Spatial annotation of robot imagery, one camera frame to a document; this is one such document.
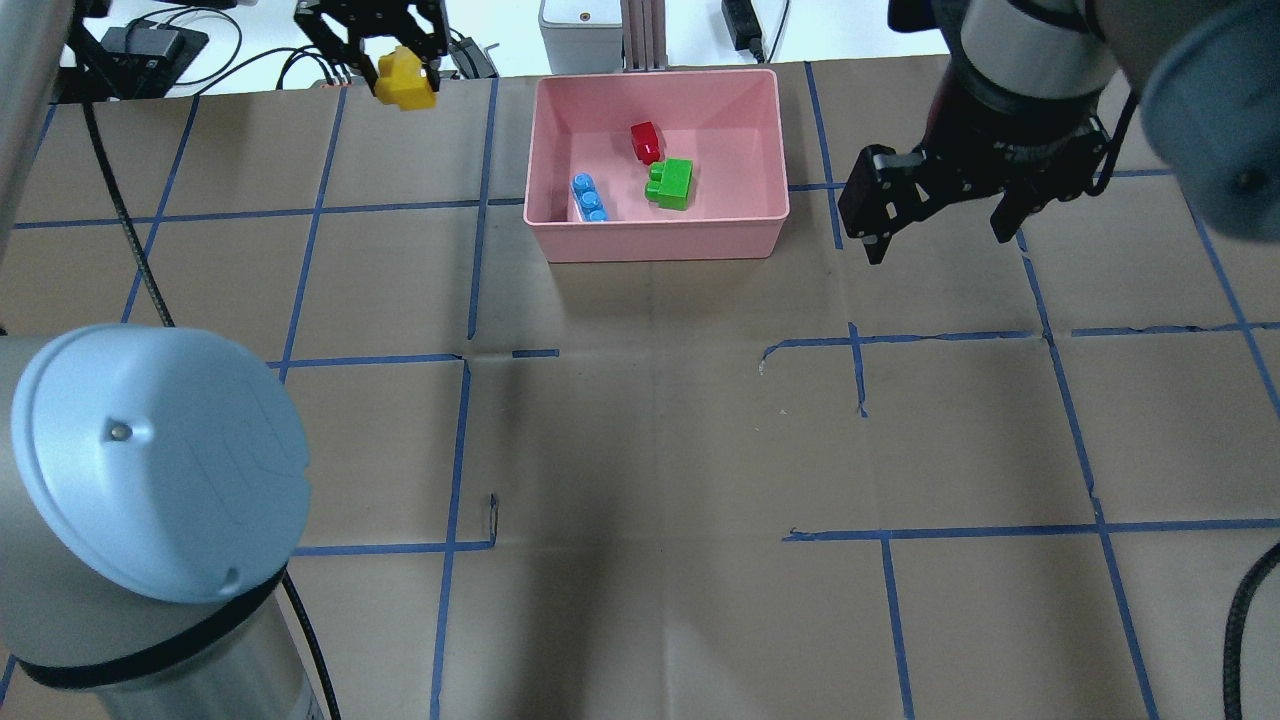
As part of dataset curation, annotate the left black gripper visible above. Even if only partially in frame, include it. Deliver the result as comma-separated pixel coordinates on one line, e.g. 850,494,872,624
293,1,451,94

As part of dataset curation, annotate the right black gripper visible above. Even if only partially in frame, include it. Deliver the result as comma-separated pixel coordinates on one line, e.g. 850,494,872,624
837,55,1115,266

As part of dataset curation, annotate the yellow toy block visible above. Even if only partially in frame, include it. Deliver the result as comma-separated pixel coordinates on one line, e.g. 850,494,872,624
372,46,436,111

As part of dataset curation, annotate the blue three-stud toy block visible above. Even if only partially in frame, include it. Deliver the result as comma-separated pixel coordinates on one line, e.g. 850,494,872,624
570,173,611,223

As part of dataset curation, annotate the red toy block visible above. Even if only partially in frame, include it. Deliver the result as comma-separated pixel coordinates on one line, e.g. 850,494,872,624
628,120,663,167

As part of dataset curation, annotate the green two-stud toy block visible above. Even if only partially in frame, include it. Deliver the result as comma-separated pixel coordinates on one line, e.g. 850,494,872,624
644,158,694,211

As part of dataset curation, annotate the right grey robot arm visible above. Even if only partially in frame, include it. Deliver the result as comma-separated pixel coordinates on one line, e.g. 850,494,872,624
837,1,1279,264

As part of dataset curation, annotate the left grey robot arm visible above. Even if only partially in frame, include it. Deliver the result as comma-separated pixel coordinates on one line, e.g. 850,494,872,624
3,296,340,719

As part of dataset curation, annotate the white grey device box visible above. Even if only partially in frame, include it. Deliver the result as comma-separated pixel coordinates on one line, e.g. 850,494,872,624
538,1,623,76

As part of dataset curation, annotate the black box device left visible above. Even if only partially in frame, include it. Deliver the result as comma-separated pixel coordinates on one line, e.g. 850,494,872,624
101,20,210,85

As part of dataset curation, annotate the pink plastic box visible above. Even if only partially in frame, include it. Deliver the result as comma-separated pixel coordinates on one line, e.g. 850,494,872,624
524,67,790,263

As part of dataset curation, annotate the black usb hub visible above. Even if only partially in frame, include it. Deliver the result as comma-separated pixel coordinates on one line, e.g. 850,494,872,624
449,36,499,79

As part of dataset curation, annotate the black power adapter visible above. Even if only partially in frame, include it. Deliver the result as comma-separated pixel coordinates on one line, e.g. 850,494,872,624
719,0,765,64

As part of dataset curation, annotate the aluminium extrusion post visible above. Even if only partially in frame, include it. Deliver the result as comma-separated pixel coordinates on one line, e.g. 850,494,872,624
620,0,668,73

